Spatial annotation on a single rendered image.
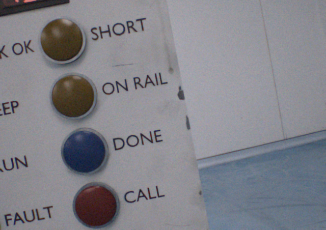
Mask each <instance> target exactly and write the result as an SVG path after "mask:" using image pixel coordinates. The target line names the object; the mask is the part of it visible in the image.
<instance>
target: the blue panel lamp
mask: <svg viewBox="0 0 326 230"><path fill-rule="evenodd" d="M63 153H64V158H65V161H66V163H67V164H68V165H69V166H70V167H71V168H72V169H73V170H75V171H78V172H82V173H87V172H90V171H93V170H95V169H97V168H98V167H99V166H100V165H101V164H102V163H103V161H104V159H105V153H106V151H105V147H104V144H103V142H102V140H101V138H100V137H99V136H98V135H96V134H95V133H93V132H90V131H79V132H75V133H73V134H72V135H71V136H69V138H68V139H67V140H66V142H65V144H64V149H63Z"/></svg>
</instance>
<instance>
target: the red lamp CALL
mask: <svg viewBox="0 0 326 230"><path fill-rule="evenodd" d="M116 208H117V204H116V200H115V198H114V196H113V194H112V193H111V192H110V191H109V190H108V189H106V188H104V187H101V186H98V185H94V186H89V187H87V188H85V189H83V190H82V191H81V192H80V193H79V194H78V196H77V198H76V201H75V210H76V213H77V215H78V217H79V218H80V219H81V221H83V222H84V223H86V224H88V225H92V226H102V225H105V224H107V223H108V222H109V221H111V219H112V218H113V217H114V215H115V212H116Z"/></svg>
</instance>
